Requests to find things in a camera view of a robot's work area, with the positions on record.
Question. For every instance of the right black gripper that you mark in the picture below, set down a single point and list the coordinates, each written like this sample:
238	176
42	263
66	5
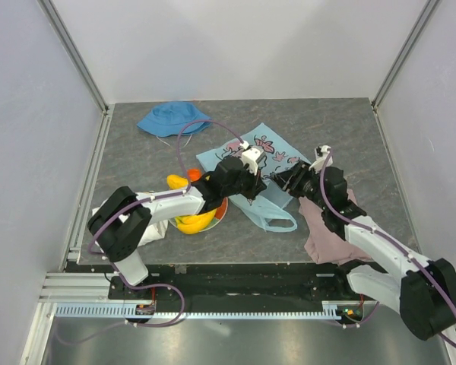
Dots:
290	179

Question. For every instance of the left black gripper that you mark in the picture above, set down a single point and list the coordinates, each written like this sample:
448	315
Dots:
257	185

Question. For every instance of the orange persimmon fruit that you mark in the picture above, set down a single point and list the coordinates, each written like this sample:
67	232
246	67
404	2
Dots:
194	174

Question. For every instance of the yellow lemon fruit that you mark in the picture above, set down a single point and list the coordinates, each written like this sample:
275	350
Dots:
176	182

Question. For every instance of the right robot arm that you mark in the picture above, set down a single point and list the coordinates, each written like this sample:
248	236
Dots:
422	291

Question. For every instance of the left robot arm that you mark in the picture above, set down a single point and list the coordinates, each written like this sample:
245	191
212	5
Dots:
119	224

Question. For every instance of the round fruit plate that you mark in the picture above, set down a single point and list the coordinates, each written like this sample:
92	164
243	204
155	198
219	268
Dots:
220	213

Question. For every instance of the yellow banana bunch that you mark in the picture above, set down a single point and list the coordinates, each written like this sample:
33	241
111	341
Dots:
192	224

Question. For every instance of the pink folded cloth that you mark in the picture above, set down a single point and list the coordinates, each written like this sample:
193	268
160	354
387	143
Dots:
323	246

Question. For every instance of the white printed t-shirt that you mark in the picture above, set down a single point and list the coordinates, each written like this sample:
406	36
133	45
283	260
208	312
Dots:
154	232

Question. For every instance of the blue bucket hat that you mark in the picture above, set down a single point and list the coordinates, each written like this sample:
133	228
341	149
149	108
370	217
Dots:
170	118

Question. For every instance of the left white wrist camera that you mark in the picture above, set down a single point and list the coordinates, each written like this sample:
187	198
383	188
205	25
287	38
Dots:
252	156

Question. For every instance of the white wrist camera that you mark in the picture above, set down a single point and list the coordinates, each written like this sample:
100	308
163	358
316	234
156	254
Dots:
322	157
252	156

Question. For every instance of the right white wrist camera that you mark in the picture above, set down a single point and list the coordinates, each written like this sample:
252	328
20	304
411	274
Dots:
322	157

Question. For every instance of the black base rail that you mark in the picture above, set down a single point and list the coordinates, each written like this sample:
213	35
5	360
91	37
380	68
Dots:
298	280

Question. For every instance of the white slotted cable duct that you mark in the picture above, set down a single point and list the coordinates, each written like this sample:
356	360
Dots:
133	311

